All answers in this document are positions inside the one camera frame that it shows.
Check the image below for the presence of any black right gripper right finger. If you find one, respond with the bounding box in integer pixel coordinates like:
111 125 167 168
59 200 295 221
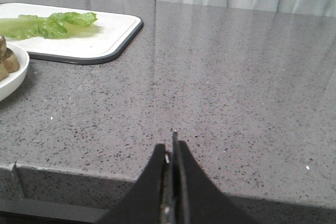
172 131 257 223

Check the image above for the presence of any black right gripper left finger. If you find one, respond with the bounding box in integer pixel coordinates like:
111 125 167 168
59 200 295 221
97 144 165 224

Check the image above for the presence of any bread slice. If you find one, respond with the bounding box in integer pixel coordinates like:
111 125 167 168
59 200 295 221
0 35 13 60
0 48 20 81

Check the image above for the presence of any green lettuce leaf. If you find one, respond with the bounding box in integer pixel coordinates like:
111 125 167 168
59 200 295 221
1 12 98 40

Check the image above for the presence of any white cutting board grey rim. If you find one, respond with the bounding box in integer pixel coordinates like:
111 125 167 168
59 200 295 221
7 11 143 65

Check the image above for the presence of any white round plate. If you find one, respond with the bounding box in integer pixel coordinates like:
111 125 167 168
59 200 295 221
0 42 30 101

